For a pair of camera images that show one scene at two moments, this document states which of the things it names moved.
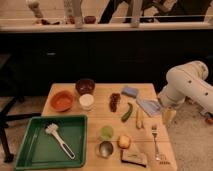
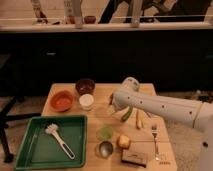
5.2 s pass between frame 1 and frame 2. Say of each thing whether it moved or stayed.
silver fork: stayed
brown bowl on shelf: stayed
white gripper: moved
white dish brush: stayed
